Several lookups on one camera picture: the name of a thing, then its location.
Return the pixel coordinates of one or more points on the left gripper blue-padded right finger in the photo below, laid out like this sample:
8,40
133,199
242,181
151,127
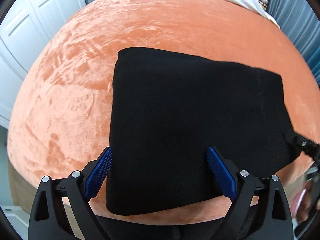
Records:
259,208

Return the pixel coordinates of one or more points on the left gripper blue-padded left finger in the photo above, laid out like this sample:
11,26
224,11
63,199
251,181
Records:
48,219

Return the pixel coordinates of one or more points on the black pants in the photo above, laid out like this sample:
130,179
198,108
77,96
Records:
168,108

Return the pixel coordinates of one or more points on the person's right hand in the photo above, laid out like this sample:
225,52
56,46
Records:
305,204

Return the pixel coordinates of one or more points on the orange velvet bed cover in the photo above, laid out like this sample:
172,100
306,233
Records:
61,116

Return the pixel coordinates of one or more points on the blue-grey curtain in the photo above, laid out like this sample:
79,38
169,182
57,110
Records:
301,25

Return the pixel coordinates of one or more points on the plush toys on shelf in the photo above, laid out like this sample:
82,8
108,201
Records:
264,4

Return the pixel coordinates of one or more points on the white panelled wardrobe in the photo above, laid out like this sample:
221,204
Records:
26,29

